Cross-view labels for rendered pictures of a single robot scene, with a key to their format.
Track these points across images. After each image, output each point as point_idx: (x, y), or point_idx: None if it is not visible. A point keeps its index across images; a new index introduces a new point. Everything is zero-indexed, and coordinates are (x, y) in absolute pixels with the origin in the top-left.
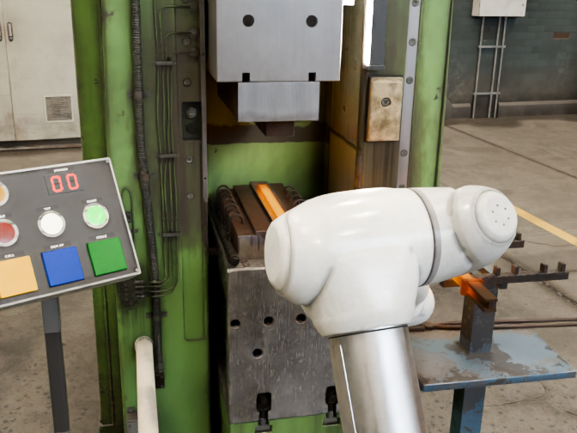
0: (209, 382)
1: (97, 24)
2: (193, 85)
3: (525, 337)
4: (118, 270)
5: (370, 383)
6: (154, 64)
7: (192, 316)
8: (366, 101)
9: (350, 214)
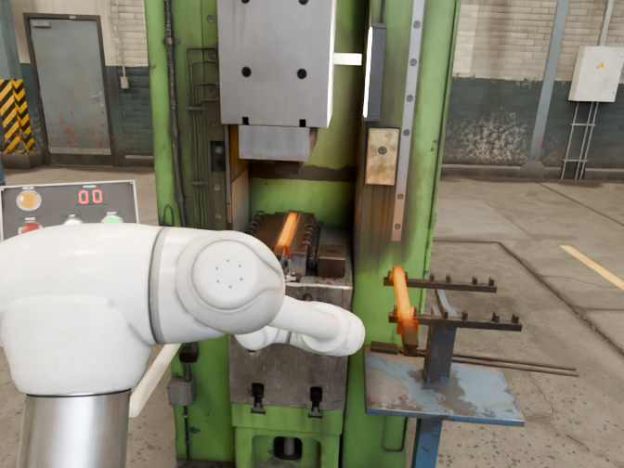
0: None
1: None
2: (219, 127)
3: (490, 375)
4: None
5: (27, 461)
6: (188, 108)
7: None
8: (366, 149)
9: (44, 252)
